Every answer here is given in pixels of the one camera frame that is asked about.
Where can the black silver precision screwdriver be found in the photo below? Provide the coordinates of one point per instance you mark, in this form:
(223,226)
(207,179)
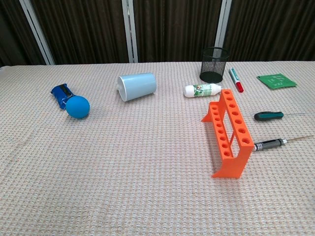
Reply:
(270,143)

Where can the orange test tube rack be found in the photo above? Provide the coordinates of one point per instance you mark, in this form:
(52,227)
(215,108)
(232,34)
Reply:
(231,167)

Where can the light blue plastic cup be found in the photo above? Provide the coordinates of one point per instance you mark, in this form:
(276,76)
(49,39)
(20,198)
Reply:
(140,84)

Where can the white bottle green label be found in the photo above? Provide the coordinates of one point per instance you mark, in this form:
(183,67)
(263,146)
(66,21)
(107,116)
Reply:
(192,90)

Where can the beige woven tablecloth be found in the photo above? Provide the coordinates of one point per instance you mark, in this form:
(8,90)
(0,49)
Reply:
(147,172)

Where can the black mesh pen cup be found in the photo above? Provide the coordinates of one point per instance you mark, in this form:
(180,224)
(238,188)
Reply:
(214,73)

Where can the blue ball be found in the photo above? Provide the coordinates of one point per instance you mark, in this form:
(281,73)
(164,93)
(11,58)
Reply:
(77,108)

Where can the white marker red cap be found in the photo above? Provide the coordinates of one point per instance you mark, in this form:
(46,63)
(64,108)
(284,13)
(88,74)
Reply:
(235,78)

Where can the blue snack packet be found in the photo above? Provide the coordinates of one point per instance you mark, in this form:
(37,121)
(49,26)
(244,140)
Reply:
(60,93)

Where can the white screen frame post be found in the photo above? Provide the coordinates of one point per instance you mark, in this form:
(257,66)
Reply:
(129,32)
(39,32)
(224,24)

